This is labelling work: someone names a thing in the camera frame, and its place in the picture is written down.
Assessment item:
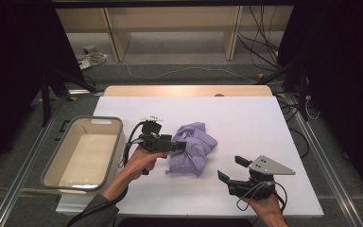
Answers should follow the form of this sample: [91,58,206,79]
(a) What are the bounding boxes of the grey power adapter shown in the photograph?
[77,44,110,71]

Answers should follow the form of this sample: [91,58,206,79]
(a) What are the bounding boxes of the white board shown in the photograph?
[55,96,325,218]

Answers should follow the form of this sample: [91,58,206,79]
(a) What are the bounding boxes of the beige bin with grey rim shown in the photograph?
[40,115,127,194]

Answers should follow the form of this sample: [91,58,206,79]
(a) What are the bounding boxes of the left hand-held gripper black cable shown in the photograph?
[65,120,147,227]

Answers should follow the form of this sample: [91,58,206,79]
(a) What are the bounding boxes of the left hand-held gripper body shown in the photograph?
[137,115,178,153]

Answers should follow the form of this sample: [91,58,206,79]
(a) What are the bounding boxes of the hand-held gripper black cable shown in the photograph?
[235,181,288,213]
[65,120,147,227]

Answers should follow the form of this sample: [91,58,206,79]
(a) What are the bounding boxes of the black floor cable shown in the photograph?
[277,97,312,159]

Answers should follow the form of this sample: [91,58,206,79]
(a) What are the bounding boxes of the wooden shelf unit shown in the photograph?
[56,6,295,62]

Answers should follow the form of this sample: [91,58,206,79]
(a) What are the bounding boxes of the bundle of black cables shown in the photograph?
[235,5,282,72]

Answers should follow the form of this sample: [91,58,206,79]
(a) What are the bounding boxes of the purple cloth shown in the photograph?
[164,121,218,178]

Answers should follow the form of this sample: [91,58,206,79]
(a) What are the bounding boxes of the aluminium floor rail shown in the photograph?
[0,96,68,227]
[284,94,363,227]

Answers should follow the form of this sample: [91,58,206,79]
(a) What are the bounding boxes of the person's right hand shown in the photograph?
[240,196,284,218]

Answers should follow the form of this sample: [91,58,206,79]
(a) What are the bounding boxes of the right hand-held gripper black cable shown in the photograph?
[235,181,288,213]

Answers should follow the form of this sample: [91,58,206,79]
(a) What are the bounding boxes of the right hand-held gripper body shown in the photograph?
[227,154,297,201]

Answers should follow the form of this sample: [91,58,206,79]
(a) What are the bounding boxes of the black metal stand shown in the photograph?
[39,67,105,128]
[254,59,310,123]

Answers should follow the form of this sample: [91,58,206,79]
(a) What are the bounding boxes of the dark curtain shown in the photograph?
[277,0,363,210]
[0,0,87,183]

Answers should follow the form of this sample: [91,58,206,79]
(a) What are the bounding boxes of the person's left hand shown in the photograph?
[122,146,169,182]

